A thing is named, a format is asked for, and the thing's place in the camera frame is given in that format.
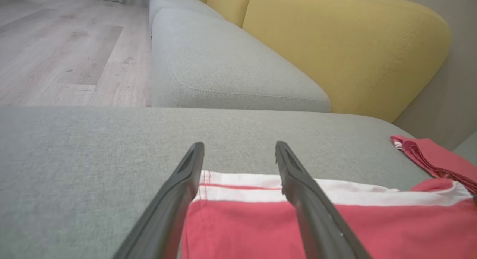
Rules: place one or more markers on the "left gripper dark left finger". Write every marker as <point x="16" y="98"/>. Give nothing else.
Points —
<point x="164" y="221"/>

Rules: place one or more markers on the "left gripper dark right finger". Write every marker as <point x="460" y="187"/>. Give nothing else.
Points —
<point x="316" y="221"/>

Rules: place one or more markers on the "red mesh shorts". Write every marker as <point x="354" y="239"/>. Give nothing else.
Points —
<point x="253" y="229"/>

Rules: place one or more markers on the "red white basketball jersey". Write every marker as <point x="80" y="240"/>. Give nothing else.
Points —
<point x="443" y="162"/>

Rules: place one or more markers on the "large grey sofa seat cushion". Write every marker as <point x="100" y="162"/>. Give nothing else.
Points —
<point x="93" y="169"/>

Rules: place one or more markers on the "grey stitched sofa seat cushion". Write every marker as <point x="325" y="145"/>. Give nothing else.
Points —
<point x="223" y="65"/>

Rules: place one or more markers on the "large yellow sofa back cushion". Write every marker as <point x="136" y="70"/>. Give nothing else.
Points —
<point x="354" y="46"/>

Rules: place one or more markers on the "small grey sofa seat cushion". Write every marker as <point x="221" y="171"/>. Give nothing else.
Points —
<point x="175" y="2"/>

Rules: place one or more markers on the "narrow yellow sofa back cushion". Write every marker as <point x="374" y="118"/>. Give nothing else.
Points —
<point x="229" y="5"/>

